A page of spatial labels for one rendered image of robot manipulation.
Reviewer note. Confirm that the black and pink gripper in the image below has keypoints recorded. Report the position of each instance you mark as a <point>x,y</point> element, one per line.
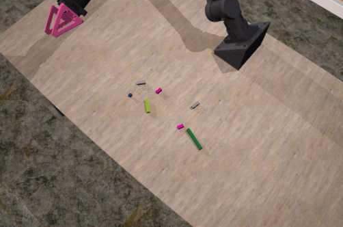
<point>68,10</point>

